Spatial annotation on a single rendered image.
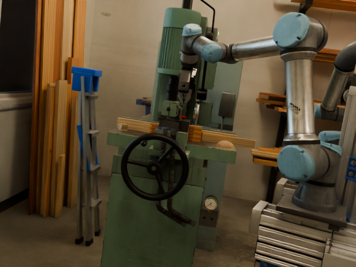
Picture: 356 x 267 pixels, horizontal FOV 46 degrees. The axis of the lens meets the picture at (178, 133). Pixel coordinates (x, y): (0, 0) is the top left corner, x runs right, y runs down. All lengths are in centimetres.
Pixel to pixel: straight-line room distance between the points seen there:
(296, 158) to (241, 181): 310
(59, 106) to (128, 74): 138
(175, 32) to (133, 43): 249
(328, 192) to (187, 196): 71
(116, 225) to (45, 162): 133
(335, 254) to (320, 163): 28
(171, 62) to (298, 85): 77
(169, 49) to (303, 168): 93
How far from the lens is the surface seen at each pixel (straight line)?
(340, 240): 152
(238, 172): 440
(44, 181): 330
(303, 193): 150
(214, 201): 189
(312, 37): 141
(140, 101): 385
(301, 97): 137
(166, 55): 199
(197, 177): 193
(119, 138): 195
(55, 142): 326
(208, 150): 190
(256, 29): 433
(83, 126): 275
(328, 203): 152
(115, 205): 202
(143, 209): 200
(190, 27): 171
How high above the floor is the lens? 121
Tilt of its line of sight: 8 degrees down
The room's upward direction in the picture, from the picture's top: 8 degrees clockwise
